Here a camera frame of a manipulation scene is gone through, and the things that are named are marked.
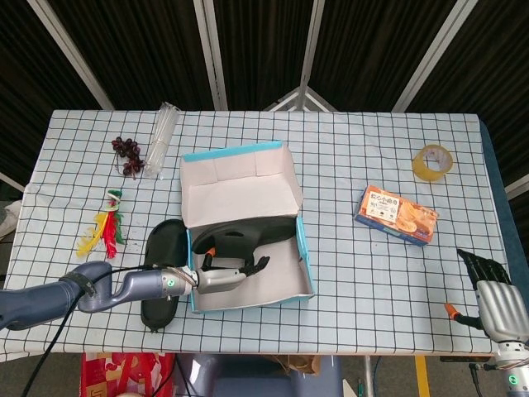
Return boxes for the red printed bag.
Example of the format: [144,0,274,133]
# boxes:
[80,352,177,397]

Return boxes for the brown paper bag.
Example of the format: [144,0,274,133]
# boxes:
[274,354,322,377]

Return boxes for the yellow packing tape roll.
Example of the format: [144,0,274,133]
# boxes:
[412,143,454,182]

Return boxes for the orange snack package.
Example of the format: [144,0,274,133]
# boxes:
[353,184,439,247]

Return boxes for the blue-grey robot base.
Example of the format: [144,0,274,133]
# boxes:
[177,354,344,397]

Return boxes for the white triangular screen foot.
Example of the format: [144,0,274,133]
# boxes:
[264,86,338,112]

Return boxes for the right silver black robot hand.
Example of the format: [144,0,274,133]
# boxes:
[444,247,529,342]

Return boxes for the colourful feather shuttlecock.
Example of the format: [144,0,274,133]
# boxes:
[75,189,127,261]

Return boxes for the light blue cardboard shoe box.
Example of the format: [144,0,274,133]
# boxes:
[180,140,315,313]

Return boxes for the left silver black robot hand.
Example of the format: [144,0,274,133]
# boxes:
[193,246,272,295]

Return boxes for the black pleated screen panel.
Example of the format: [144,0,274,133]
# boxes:
[307,0,458,112]
[47,0,216,111]
[0,0,104,187]
[407,0,529,216]
[214,0,313,111]

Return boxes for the white crumpled bag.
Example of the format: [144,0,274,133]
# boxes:
[0,200,24,239]

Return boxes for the dark red grape bunch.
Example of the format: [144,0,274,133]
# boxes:
[110,136,145,179]

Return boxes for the white screen base bar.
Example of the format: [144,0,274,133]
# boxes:
[0,171,26,194]
[504,173,529,199]

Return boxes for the clear plastic straw bundle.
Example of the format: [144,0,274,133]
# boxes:
[142,101,181,179]

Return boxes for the silver table leg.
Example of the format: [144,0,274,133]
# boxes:
[362,355,373,397]

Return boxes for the black rubber slipper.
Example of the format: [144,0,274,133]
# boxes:
[192,218,298,274]
[140,218,188,332]

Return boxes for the white screen frame post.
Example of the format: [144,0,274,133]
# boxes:
[297,0,327,94]
[391,0,474,112]
[26,0,116,111]
[193,0,229,111]

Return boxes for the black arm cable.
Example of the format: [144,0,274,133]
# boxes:
[26,264,166,397]

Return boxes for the checked light blue tablecloth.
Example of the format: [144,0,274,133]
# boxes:
[0,109,513,356]

